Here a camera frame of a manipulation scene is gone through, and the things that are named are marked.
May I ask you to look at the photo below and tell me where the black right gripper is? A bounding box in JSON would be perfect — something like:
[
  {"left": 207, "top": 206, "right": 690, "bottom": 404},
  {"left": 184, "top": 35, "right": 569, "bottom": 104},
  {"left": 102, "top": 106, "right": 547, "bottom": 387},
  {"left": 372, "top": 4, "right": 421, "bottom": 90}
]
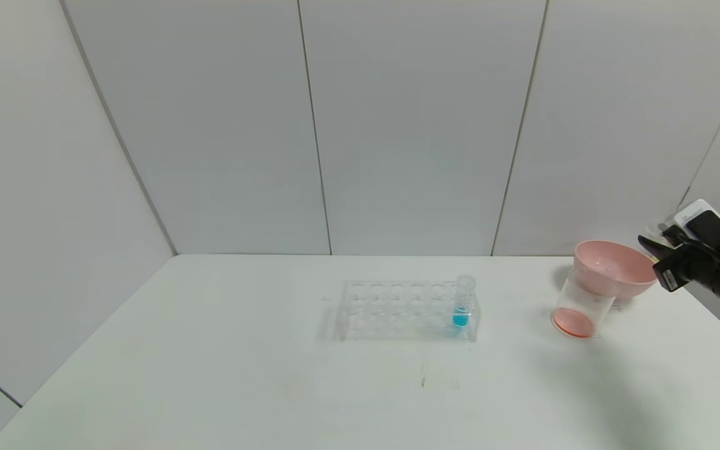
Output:
[{"left": 637, "top": 225, "right": 720, "bottom": 293}]

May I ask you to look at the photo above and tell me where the pink bowl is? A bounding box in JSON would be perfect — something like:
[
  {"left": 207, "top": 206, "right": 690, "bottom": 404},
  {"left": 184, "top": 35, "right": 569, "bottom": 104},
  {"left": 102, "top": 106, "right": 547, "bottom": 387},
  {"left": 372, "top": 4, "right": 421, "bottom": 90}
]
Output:
[{"left": 573, "top": 241, "right": 659, "bottom": 299}]

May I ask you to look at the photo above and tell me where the clear plastic beaker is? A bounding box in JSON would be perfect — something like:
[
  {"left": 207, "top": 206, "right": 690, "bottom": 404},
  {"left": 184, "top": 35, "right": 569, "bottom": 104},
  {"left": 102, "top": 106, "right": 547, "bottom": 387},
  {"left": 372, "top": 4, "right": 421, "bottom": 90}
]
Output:
[{"left": 551, "top": 269, "right": 616, "bottom": 339}]

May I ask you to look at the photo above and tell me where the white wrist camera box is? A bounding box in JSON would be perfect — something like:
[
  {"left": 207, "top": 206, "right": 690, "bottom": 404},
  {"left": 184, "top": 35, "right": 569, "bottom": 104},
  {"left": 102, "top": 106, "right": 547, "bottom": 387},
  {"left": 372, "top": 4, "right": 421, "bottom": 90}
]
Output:
[{"left": 673, "top": 199, "right": 720, "bottom": 260}]

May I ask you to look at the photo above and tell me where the test tube with blue liquid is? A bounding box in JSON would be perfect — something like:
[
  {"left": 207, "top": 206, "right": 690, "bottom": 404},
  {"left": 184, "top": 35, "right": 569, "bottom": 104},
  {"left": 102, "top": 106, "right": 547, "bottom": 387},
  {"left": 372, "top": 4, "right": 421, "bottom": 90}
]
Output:
[{"left": 452, "top": 275, "right": 476, "bottom": 329}]

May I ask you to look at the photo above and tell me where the clear acrylic test tube rack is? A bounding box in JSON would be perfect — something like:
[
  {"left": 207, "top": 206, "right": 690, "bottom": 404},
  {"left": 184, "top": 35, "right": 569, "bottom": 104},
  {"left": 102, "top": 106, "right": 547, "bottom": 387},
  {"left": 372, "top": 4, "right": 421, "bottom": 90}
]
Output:
[{"left": 335, "top": 279, "right": 481, "bottom": 343}]

